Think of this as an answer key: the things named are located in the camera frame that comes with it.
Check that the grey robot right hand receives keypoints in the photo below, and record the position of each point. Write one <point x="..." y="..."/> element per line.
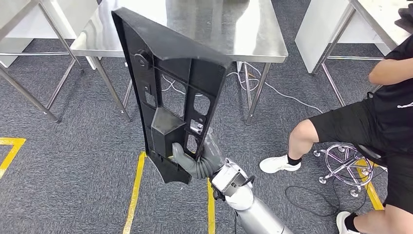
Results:
<point x="182" y="160"/>

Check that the yellow floor tape square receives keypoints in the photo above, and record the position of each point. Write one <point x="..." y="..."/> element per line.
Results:
<point x="134" y="200"/>
<point x="375" y="197"/>
<point x="13" y="141"/>

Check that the person's forearm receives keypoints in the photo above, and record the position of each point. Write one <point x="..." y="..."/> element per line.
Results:
<point x="387" y="72"/>

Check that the black plastic plate holder part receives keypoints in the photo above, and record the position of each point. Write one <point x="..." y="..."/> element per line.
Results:
<point x="167" y="38"/>

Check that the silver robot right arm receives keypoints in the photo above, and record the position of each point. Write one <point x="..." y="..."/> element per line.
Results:
<point x="255" y="216"/>

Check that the chrome wheeled stool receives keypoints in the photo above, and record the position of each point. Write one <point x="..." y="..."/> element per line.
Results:
<point x="354" y="192"/>

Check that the white shoe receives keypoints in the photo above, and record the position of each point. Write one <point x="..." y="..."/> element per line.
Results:
<point x="342" y="223"/>
<point x="277" y="164"/>

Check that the stainless steel workbench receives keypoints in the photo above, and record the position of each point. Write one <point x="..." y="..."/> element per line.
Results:
<point x="377" y="16"/>
<point x="9" y="16"/>
<point x="242" y="32"/>

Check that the person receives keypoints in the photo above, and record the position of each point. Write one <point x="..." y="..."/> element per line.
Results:
<point x="393" y="113"/>

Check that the white cabinet panel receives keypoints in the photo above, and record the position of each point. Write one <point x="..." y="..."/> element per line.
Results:
<point x="67" y="16"/>
<point x="316" y="29"/>

